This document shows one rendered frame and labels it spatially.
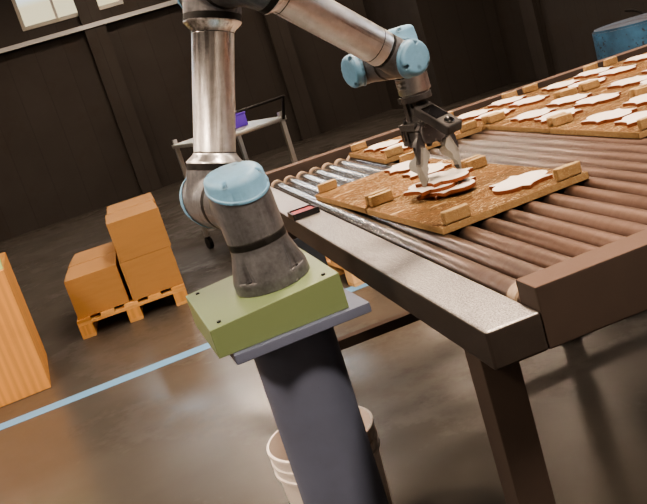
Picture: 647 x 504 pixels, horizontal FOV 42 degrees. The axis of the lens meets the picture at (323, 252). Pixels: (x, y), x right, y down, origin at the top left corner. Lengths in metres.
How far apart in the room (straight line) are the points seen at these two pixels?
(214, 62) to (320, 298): 0.51
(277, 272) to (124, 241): 3.98
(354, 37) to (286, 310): 0.55
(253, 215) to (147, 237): 3.98
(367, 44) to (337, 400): 0.70
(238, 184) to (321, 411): 0.46
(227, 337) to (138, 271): 4.04
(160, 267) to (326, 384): 3.98
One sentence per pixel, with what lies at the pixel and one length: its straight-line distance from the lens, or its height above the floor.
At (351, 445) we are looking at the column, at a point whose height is 0.59.
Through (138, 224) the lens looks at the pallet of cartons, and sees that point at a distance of 5.48.
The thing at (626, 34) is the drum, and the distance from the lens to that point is 5.46.
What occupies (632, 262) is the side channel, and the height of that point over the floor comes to 0.93.
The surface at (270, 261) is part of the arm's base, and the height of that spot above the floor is 0.99.
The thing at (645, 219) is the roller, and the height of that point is 0.91.
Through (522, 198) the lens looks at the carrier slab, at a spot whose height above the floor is 0.93.
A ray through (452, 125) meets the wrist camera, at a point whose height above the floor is 1.09.
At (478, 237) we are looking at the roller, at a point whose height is 0.91.
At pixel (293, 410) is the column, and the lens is 1.64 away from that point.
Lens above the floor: 1.34
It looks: 14 degrees down
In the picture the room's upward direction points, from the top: 17 degrees counter-clockwise
